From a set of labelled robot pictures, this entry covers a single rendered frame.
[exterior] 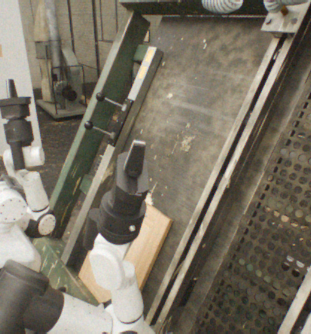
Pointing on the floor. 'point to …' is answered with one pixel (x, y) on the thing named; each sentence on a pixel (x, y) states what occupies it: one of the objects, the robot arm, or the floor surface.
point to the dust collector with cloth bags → (51, 102)
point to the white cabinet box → (7, 67)
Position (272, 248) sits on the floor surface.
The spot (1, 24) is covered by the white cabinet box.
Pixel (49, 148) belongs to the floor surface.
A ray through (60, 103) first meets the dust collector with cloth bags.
